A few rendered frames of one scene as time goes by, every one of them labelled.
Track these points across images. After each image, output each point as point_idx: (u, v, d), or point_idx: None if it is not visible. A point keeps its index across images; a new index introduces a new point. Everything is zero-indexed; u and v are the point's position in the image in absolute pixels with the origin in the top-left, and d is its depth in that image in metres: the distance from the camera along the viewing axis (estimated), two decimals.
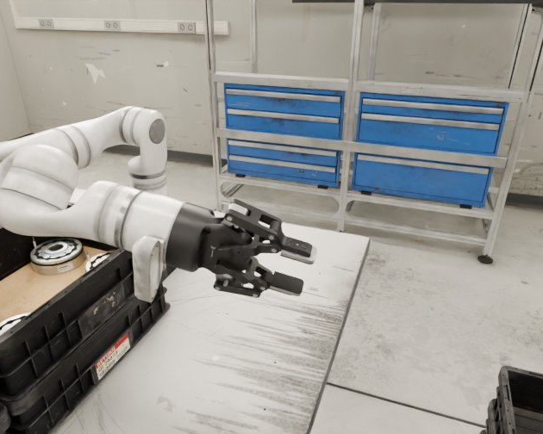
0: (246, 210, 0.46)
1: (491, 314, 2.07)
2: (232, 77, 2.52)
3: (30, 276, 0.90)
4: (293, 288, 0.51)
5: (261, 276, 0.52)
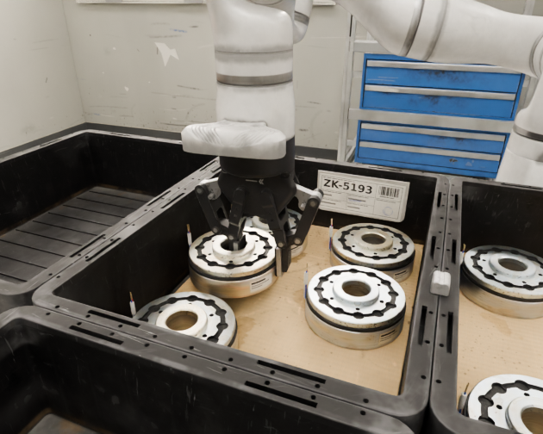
0: (316, 209, 0.45)
1: None
2: (377, 46, 2.09)
3: (496, 322, 0.46)
4: None
5: (237, 227, 0.48)
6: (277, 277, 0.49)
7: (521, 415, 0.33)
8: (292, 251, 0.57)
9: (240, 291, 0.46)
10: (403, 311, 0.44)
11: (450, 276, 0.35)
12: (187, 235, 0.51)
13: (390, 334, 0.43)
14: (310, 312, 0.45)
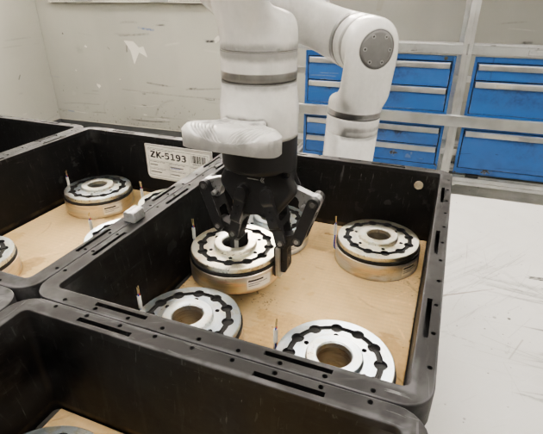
0: (317, 211, 0.44)
1: None
2: None
3: None
4: None
5: (239, 224, 0.49)
6: (276, 277, 0.49)
7: (181, 312, 0.43)
8: (109, 209, 0.67)
9: (236, 288, 0.47)
10: None
11: (143, 209, 0.45)
12: (191, 229, 0.52)
13: None
14: None
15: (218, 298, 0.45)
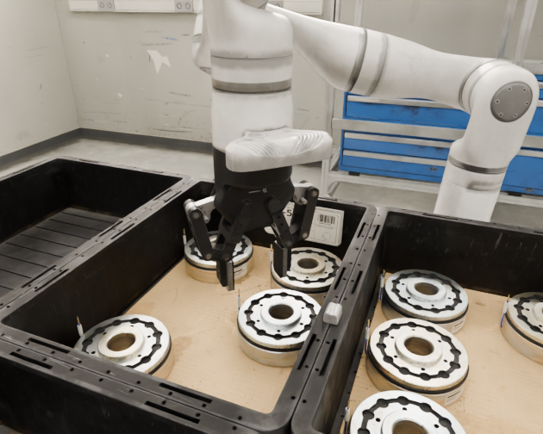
0: (309, 199, 0.47)
1: None
2: None
3: None
4: (232, 280, 0.46)
5: (223, 246, 0.45)
6: (464, 385, 0.46)
7: (396, 427, 0.39)
8: (236, 273, 0.63)
9: None
10: None
11: (341, 307, 0.41)
12: (365, 330, 0.48)
13: None
14: (239, 332, 0.51)
15: (425, 406, 0.41)
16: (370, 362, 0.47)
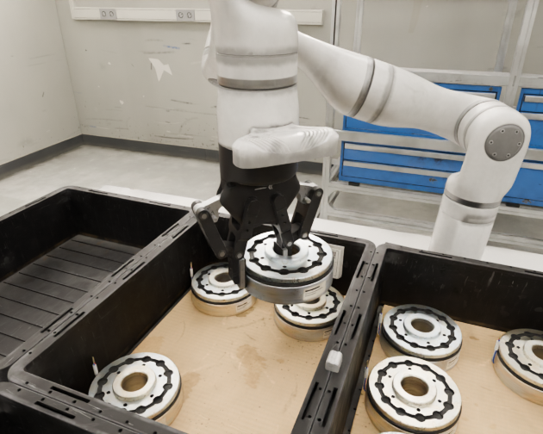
0: (312, 200, 0.47)
1: None
2: None
3: None
4: (244, 278, 0.47)
5: (235, 244, 0.45)
6: (458, 423, 0.49)
7: None
8: (241, 306, 0.66)
9: None
10: (329, 269, 0.46)
11: (342, 356, 0.44)
12: (365, 369, 0.51)
13: (315, 290, 0.45)
14: None
15: None
16: (369, 401, 0.49)
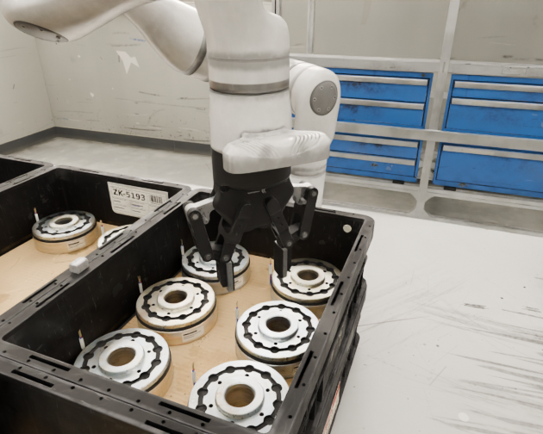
0: (308, 199, 0.47)
1: None
2: (300, 58, 2.25)
3: None
4: (233, 281, 0.46)
5: (222, 246, 0.45)
6: (210, 328, 0.57)
7: (117, 352, 0.49)
8: (73, 245, 0.73)
9: (173, 340, 0.54)
10: None
11: (87, 261, 0.51)
12: (139, 285, 0.59)
13: None
14: (236, 344, 0.51)
15: (152, 338, 0.51)
16: None
